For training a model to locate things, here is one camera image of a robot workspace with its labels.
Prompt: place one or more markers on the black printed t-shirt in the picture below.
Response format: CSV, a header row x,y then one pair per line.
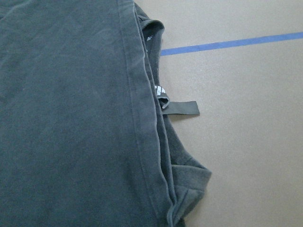
x,y
85,134

